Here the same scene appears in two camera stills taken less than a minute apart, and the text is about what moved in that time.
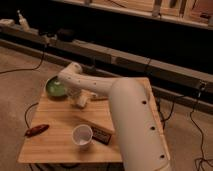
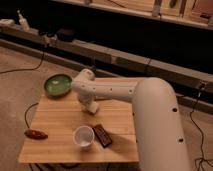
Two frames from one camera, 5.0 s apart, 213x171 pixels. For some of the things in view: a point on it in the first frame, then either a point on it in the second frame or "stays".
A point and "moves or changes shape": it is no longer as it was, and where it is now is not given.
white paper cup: x=82 y=135 stays
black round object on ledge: x=65 y=34 stays
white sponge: x=84 y=97 moves or changes shape
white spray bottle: x=23 y=22 stays
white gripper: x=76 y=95 -> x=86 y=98
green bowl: x=55 y=88 stays
